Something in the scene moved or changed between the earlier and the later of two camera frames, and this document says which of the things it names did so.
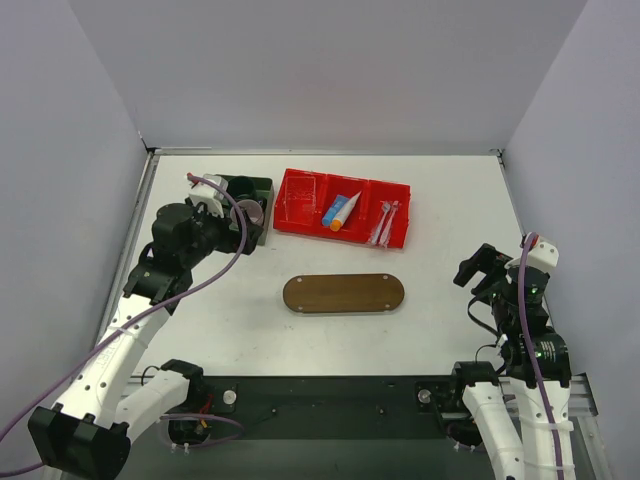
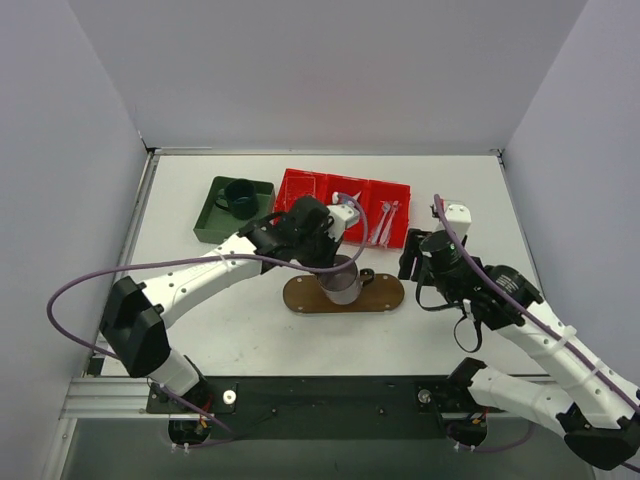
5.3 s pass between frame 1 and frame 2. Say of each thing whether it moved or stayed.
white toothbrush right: stayed
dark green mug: stayed
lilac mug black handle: moved
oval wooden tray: stayed
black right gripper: moved
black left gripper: moved
